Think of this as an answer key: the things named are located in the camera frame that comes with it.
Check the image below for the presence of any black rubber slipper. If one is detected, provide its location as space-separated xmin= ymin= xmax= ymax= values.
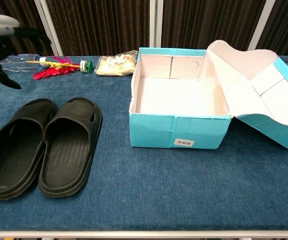
xmin=0 ymin=98 xmax=58 ymax=201
xmin=38 ymin=96 xmax=103 ymax=198

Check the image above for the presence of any light blue shoe box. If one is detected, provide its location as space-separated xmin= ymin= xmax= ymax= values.
xmin=129 ymin=39 xmax=288 ymax=153

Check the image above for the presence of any clear plastic bottle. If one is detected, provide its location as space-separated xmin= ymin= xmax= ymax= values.
xmin=0 ymin=53 xmax=48 ymax=74

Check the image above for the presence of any red feather shuttlecock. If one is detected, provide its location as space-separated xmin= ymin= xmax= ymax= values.
xmin=25 ymin=56 xmax=94 ymax=81

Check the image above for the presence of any dark brown curtain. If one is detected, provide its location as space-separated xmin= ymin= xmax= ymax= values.
xmin=0 ymin=0 xmax=288 ymax=57

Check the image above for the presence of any clear bag of beige pieces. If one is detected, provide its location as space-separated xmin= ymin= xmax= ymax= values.
xmin=94 ymin=49 xmax=139 ymax=77

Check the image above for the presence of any blue table cloth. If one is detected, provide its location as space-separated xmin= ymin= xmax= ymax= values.
xmin=0 ymin=55 xmax=288 ymax=232

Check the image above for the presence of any white frame post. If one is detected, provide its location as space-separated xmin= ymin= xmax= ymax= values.
xmin=149 ymin=0 xmax=164 ymax=56
xmin=33 ymin=0 xmax=63 ymax=56
xmin=248 ymin=0 xmax=276 ymax=51

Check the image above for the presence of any white table edge rail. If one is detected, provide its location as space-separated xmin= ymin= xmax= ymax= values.
xmin=0 ymin=229 xmax=288 ymax=240

